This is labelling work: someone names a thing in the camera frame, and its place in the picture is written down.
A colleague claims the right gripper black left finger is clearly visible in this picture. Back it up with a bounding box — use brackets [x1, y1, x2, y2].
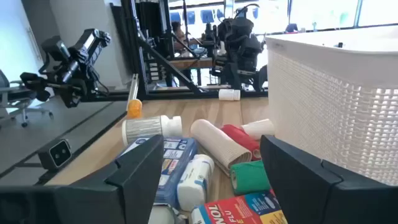
[0, 134, 165, 224]

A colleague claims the blue first aid kit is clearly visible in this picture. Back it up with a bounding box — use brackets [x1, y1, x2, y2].
[119, 136, 199, 210]

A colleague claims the grey office chair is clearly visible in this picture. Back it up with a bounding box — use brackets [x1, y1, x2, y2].
[0, 68, 54, 128]

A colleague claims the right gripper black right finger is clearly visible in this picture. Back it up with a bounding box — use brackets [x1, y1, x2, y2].
[260, 134, 398, 224]

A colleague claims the red cold flu medicine box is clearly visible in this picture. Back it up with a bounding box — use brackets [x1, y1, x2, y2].
[190, 189, 289, 224]

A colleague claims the wooden background table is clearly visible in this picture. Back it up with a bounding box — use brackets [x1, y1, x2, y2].
[169, 57, 216, 70]

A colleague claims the black table-level camera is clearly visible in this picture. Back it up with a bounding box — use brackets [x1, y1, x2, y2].
[37, 138, 73, 171]

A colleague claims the green bandage roll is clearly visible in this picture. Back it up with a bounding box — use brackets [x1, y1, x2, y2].
[229, 160, 272, 196]

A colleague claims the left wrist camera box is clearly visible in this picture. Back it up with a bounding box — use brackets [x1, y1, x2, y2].
[41, 35, 72, 62]

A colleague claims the white woven plastic basket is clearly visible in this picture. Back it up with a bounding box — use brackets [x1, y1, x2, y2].
[265, 24, 398, 187]

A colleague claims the person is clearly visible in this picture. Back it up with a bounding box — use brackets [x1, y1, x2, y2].
[170, 21, 200, 52]

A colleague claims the white bottle with blue label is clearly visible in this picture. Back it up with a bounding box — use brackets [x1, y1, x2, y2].
[177, 154, 216, 213]

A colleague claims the beige bandage roll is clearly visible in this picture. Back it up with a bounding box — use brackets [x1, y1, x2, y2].
[190, 119, 253, 177]

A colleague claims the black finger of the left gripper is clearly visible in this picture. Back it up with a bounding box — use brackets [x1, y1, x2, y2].
[35, 89, 52, 103]
[19, 72, 48, 92]

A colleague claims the red bandage roll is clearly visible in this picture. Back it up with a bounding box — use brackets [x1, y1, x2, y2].
[221, 124, 262, 162]

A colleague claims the small plain white bottle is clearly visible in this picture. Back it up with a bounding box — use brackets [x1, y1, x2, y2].
[218, 88, 241, 102]

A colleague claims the white bottle with grey label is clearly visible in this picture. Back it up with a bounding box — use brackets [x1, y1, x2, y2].
[121, 114, 183, 147]

